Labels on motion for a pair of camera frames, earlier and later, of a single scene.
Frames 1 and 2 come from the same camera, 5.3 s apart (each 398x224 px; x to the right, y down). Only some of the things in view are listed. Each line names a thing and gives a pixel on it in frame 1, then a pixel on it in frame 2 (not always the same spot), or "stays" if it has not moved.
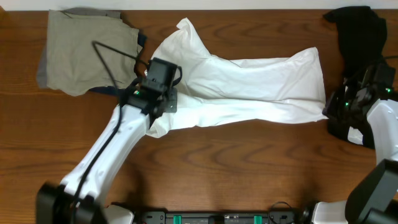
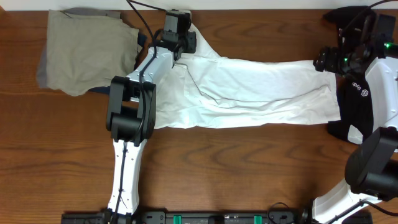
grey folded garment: (41, 74) stays
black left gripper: (172, 104) → (191, 38)
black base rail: (217, 217) stays
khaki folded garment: (74, 66) stays
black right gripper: (329, 110) → (326, 59)
